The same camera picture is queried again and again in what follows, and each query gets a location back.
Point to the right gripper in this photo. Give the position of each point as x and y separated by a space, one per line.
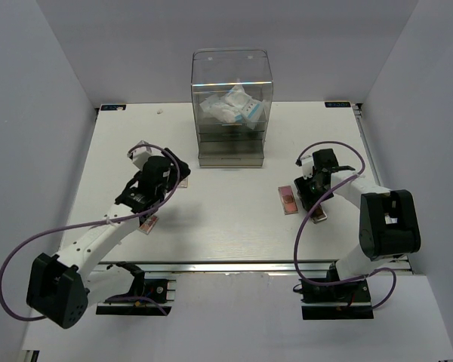
302 188

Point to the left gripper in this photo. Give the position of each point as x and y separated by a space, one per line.
173 176

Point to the pink blush palette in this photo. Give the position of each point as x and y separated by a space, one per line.
287 199

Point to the brown eyeshadow palette long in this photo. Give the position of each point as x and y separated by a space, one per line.
318 215

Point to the round-pan orange palette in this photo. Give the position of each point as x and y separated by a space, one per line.
148 224

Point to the cotton pad bag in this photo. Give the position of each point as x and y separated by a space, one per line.
253 111
215 107

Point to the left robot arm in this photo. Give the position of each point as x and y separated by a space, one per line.
62 286

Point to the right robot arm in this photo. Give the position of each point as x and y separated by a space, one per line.
388 223

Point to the glitter nine-pan palette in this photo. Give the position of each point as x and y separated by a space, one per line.
184 183

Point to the blue label sticker left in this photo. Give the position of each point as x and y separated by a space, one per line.
112 107

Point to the blue label sticker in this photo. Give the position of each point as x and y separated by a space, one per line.
112 107
337 104

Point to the blue label sticker right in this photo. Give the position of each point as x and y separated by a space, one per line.
337 104

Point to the clear acrylic drawer organizer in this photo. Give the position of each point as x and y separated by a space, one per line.
216 71

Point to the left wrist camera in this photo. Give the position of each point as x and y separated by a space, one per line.
140 154

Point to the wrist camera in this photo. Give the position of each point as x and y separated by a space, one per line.
140 154
306 163

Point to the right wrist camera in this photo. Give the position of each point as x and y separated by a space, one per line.
306 163

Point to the aluminium table rail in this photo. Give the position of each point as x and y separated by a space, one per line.
401 265

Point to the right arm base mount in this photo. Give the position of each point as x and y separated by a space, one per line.
351 301

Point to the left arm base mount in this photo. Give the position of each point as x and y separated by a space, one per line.
156 299

